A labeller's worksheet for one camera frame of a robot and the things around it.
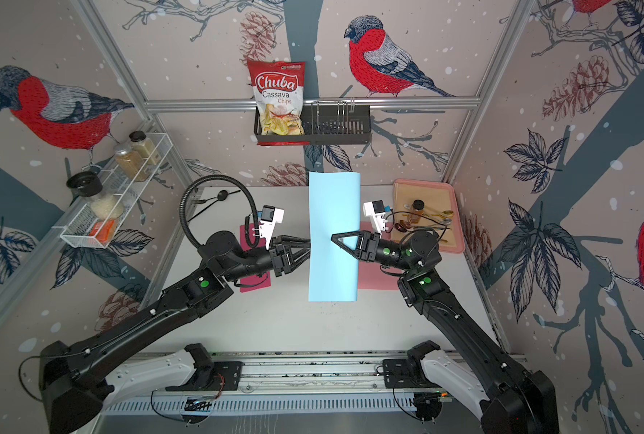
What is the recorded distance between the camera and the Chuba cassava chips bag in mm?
832

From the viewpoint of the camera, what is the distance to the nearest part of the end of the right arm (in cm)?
57

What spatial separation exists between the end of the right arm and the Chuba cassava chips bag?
0.46 meters
